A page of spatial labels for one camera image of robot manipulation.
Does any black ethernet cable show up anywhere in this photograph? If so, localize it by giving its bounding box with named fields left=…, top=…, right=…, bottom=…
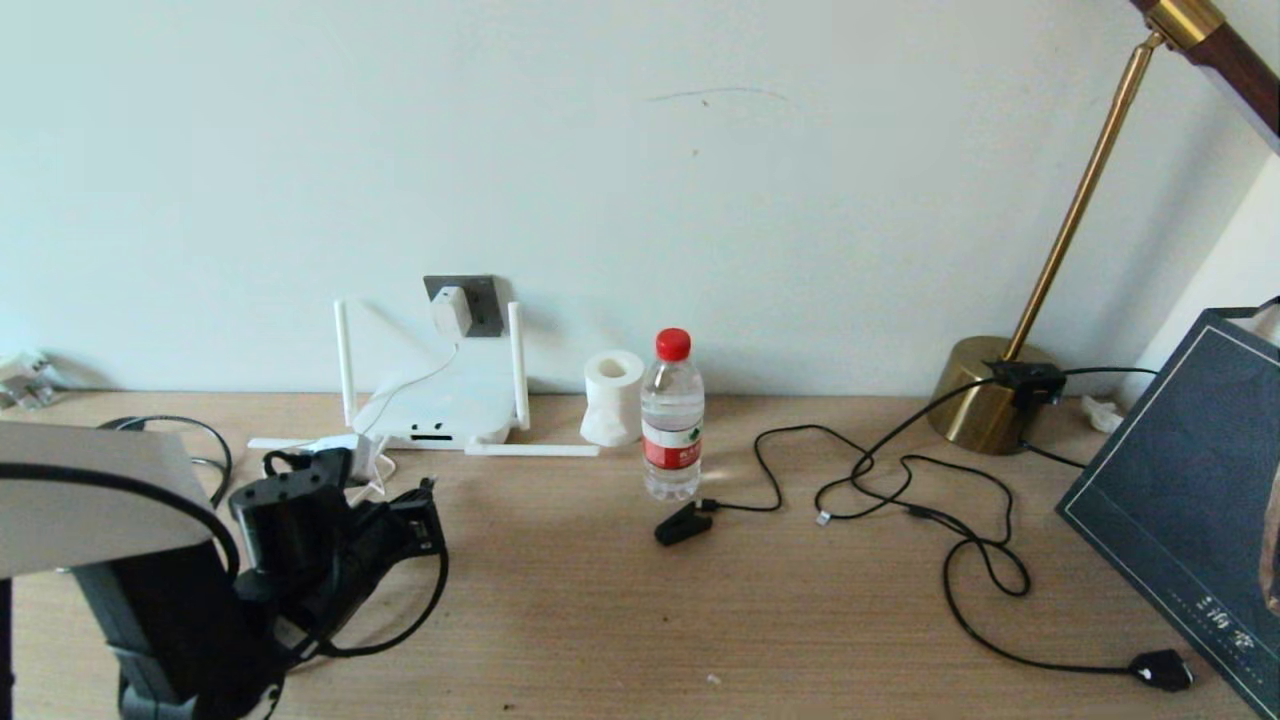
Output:
left=98, top=415, right=441, bottom=511

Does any white power adapter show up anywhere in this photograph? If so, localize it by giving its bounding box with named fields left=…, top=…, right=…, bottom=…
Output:
left=432, top=287, right=473, bottom=339

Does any white router with antennas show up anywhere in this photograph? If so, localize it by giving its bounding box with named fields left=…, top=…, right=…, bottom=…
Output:
left=248, top=298, right=601, bottom=459

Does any white toilet paper roll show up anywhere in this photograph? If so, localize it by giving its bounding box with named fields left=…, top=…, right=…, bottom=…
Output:
left=580, top=350, right=646, bottom=448

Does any small black charging dock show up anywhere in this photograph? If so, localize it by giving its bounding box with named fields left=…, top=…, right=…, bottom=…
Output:
left=655, top=502, right=713, bottom=547

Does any clear water bottle red cap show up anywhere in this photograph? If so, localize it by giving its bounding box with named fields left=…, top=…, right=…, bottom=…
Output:
left=641, top=328, right=706, bottom=502

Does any brass desk lamp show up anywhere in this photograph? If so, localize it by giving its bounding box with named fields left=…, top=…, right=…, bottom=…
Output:
left=928, top=0, right=1280, bottom=457

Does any black left wrist camera cable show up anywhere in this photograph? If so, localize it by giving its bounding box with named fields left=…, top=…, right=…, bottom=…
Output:
left=262, top=450, right=451, bottom=659

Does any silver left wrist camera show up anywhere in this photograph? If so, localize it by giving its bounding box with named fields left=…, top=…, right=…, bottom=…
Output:
left=300, top=433, right=376, bottom=486

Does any thin white adapter cable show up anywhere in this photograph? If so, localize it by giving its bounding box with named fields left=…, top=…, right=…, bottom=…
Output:
left=345, top=338, right=463, bottom=501

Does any grey wall socket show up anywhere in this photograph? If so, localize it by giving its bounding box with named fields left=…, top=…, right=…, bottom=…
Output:
left=424, top=276, right=504, bottom=339

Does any thin black dock cable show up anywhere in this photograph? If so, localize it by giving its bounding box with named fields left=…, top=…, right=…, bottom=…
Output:
left=697, top=425, right=1017, bottom=549

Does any black inline switch box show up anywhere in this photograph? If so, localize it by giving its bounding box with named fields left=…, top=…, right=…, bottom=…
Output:
left=985, top=360, right=1069, bottom=406

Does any black cable with clip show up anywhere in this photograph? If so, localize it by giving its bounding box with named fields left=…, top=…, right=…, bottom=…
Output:
left=815, top=372, right=1198, bottom=694

